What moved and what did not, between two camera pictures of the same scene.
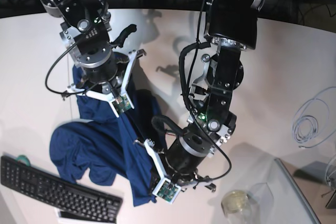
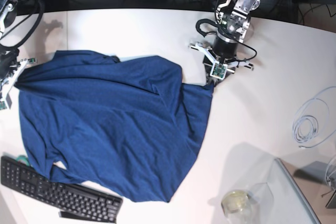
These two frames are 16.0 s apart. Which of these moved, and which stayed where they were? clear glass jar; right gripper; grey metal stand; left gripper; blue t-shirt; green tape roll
Moved: right gripper; blue t-shirt; left gripper
Stayed: grey metal stand; green tape roll; clear glass jar
